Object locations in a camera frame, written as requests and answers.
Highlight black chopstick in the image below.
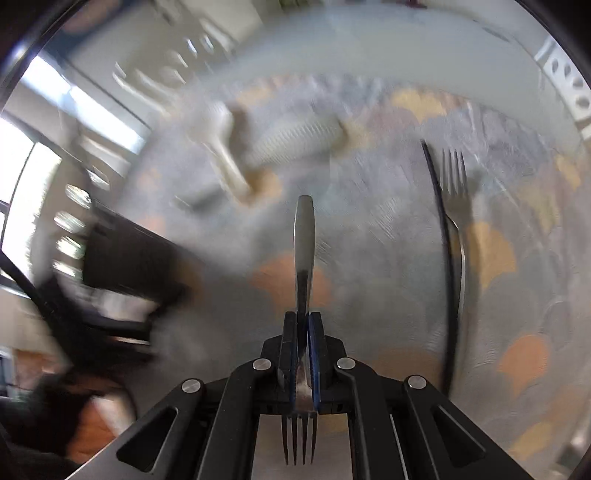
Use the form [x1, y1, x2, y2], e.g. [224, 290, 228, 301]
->
[420, 139, 459, 394]

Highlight silver fork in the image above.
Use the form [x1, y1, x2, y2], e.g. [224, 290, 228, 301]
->
[441, 148, 468, 333]
[281, 195, 320, 466]

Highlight white cutout chair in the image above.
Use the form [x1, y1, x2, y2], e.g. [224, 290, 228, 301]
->
[534, 39, 591, 126]
[113, 25, 234, 118]
[50, 134, 114, 280]

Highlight black framed window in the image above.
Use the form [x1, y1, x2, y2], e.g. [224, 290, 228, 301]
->
[0, 115, 62, 289]

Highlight white smooth rice spoon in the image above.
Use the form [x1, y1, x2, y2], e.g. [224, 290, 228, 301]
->
[191, 99, 260, 205]

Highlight white textured rice paddle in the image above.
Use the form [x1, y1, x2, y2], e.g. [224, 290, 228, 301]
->
[173, 115, 349, 210]

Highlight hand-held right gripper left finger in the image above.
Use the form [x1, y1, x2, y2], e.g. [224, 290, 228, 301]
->
[65, 311, 300, 480]

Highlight person's left forearm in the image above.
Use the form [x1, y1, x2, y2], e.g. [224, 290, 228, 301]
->
[0, 374, 95, 480]

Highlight black perforated utensil holder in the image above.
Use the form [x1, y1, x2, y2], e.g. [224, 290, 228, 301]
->
[82, 216, 197, 306]

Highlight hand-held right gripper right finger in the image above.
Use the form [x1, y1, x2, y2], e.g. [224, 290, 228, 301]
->
[308, 311, 536, 480]

